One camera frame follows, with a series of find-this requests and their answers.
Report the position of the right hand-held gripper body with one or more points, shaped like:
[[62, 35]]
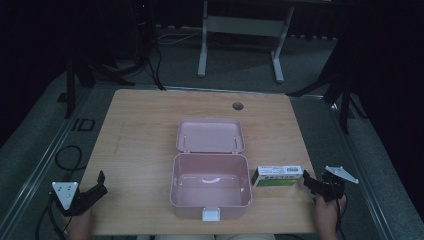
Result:
[[331, 190]]

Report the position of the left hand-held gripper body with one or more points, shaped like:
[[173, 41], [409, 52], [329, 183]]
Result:
[[65, 193]]

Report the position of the white and green carton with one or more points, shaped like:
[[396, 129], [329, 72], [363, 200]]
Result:
[[276, 176]]

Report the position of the pink plastic storage box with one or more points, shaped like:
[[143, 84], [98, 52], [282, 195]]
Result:
[[210, 173]]

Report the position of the black metal stand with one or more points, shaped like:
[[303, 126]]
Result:
[[345, 106], [70, 93]]

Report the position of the white metal desk frame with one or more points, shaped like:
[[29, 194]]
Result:
[[246, 26]]

